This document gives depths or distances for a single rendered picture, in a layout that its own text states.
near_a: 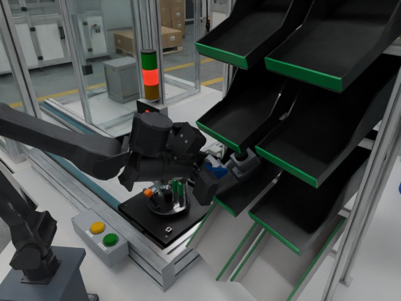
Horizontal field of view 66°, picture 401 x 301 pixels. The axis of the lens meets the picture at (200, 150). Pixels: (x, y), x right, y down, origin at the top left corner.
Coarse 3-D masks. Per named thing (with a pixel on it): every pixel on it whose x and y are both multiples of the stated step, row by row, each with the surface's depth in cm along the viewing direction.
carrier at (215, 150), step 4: (212, 148) 129; (216, 148) 129; (220, 148) 129; (208, 152) 129; (212, 152) 128; (216, 152) 126; (220, 152) 129; (220, 156) 114; (188, 180) 113; (188, 184) 114; (192, 184) 112
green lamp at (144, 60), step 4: (144, 56) 96; (148, 56) 96; (152, 56) 96; (156, 56) 98; (144, 60) 97; (148, 60) 96; (152, 60) 97; (156, 60) 98; (144, 64) 97; (148, 64) 97; (152, 64) 97; (156, 64) 99; (144, 68) 98; (148, 68) 98; (152, 68) 98; (156, 68) 99
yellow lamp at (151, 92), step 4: (144, 84) 102; (156, 84) 102; (144, 88) 102; (148, 88) 101; (152, 88) 101; (156, 88) 102; (144, 92) 103; (148, 92) 102; (152, 92) 102; (156, 92) 103; (148, 96) 103; (152, 96) 103; (156, 96) 103
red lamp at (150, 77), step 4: (144, 72) 99; (148, 72) 98; (152, 72) 99; (156, 72) 100; (144, 76) 100; (148, 76) 99; (152, 76) 99; (156, 76) 100; (144, 80) 100; (148, 80) 100; (152, 80) 100; (156, 80) 101; (148, 84) 101; (152, 84) 101
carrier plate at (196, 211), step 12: (120, 204) 102; (132, 204) 102; (144, 204) 102; (192, 204) 102; (132, 216) 97; (144, 216) 97; (180, 216) 97; (192, 216) 97; (204, 216) 98; (144, 228) 94; (156, 228) 93; (180, 228) 93; (156, 240) 91; (168, 240) 89
